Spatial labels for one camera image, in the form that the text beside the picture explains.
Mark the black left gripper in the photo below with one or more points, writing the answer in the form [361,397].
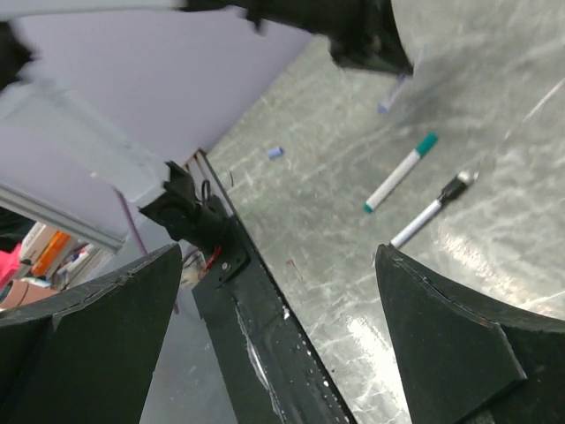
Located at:
[363,34]

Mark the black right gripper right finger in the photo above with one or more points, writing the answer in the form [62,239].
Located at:
[461,353]

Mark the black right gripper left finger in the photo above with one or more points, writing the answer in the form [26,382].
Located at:
[88,354]

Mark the white marker long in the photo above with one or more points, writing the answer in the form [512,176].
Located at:
[386,104]

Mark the white marker green end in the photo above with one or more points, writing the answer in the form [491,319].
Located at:
[390,183]

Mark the light purple pen cap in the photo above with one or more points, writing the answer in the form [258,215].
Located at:
[273,153]

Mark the white marker black tip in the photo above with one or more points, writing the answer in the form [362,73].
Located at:
[449,193]

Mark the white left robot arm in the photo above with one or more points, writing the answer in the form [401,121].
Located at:
[162,191]

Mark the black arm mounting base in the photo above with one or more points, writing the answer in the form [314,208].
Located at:
[270,368]

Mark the aluminium rail frame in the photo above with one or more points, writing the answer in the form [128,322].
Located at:
[33,208]

